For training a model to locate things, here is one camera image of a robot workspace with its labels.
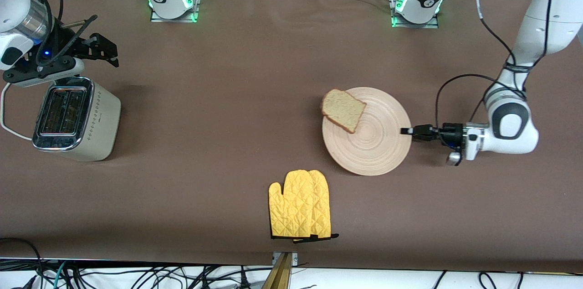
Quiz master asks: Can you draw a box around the cream and chrome toaster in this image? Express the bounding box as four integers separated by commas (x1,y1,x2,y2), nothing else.
32,76,122,162

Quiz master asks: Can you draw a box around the brown bread slice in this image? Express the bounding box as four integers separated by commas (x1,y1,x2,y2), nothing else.
321,88,367,134

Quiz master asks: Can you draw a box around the thick black looping cable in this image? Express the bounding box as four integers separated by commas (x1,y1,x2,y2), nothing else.
0,237,44,289

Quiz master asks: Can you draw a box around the silver metal bracket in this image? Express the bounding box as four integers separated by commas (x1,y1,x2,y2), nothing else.
272,252,299,266

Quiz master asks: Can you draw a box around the brass coloured metal profile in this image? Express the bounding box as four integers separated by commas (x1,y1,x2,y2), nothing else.
262,252,294,289

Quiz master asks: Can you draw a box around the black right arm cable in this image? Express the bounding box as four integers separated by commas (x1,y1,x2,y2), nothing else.
14,0,98,68

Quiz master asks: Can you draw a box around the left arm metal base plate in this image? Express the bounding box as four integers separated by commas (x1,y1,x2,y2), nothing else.
390,0,440,29

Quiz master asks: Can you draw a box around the black floor cable tangle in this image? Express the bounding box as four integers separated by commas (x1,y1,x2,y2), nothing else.
68,264,260,289

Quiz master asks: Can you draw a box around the brown table cover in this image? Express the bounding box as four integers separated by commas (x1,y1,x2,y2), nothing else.
0,0,583,274

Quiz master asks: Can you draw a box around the yellow quilted oven mitt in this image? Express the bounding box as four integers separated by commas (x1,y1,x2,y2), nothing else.
307,170,340,242
268,170,325,239

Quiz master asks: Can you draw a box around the round wooden plate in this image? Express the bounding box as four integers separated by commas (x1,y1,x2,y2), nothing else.
322,87,413,176

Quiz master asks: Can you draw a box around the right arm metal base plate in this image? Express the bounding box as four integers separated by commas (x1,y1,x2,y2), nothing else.
150,0,201,23

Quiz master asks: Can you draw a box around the teal cable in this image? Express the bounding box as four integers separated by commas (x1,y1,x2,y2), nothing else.
50,261,68,289

